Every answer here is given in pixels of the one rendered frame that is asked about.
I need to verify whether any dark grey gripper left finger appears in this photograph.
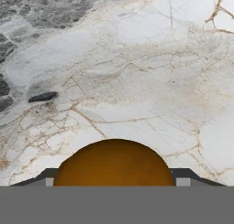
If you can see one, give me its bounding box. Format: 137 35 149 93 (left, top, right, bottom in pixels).
10 167 59 187

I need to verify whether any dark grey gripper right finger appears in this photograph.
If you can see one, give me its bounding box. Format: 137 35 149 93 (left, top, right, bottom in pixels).
169 167 227 187

